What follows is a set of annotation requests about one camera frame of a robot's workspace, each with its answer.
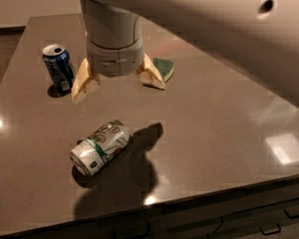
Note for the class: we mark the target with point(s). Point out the black drawer handle right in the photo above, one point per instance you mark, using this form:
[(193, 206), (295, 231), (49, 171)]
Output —
[(292, 212)]

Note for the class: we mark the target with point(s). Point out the white green 7up can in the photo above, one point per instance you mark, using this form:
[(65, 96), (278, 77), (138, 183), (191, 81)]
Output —
[(99, 148)]

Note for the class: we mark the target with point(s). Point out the black drawer handle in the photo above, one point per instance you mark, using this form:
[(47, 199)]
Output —
[(270, 229), (292, 212)]

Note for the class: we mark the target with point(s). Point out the green yellow sponge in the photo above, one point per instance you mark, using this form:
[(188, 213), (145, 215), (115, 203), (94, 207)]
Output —
[(165, 68)]

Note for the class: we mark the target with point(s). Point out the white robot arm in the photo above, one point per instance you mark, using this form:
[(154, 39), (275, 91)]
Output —
[(259, 38)]

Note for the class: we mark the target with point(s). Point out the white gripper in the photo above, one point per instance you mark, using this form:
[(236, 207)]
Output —
[(115, 60)]

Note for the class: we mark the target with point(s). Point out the blue soda can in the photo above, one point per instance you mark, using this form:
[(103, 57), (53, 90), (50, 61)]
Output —
[(57, 61)]

